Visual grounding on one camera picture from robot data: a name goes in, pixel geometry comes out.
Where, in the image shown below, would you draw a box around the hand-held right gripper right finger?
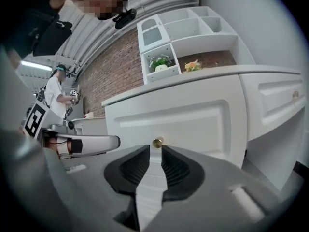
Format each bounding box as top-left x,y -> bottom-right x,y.
144,144 -> 292,232

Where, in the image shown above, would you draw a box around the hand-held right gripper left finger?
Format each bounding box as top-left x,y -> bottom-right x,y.
43,144 -> 151,232

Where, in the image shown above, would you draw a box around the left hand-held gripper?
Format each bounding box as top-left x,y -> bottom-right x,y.
23,100 -> 121,158

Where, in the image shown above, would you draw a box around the white desk drawer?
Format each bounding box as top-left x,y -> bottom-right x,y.
240,72 -> 307,145
105,74 -> 245,170

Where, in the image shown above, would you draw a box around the small white background desk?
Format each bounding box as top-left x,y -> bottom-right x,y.
71,116 -> 108,137

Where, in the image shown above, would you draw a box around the ceiling strip light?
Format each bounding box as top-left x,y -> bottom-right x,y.
20,60 -> 53,72

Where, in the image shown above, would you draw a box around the green plant in white pot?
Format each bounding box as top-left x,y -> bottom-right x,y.
149,54 -> 173,73

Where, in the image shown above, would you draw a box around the orange artificial flowers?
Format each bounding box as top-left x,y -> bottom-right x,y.
183,59 -> 203,73

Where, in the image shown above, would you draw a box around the white shelf hutch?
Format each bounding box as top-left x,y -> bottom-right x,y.
137,6 -> 256,85

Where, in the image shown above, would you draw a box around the black head-mounted camera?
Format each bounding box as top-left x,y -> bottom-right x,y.
112,8 -> 137,30

